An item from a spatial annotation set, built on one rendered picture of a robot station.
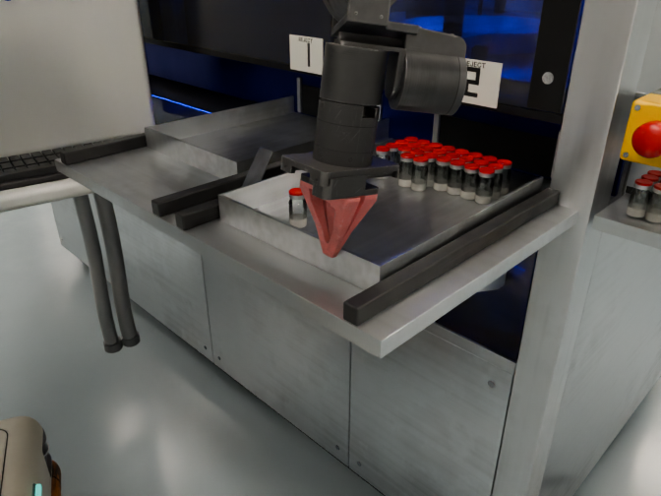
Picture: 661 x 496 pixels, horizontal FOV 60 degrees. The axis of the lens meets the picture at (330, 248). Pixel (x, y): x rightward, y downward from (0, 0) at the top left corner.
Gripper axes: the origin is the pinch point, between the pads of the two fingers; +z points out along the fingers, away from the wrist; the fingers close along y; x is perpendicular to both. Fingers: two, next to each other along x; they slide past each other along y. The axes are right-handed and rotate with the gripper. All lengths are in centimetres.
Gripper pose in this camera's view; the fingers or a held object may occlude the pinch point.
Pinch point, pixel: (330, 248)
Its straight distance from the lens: 58.3
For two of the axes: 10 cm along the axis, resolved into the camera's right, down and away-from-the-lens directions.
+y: 7.3, -1.6, 6.6
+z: -1.2, 9.2, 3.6
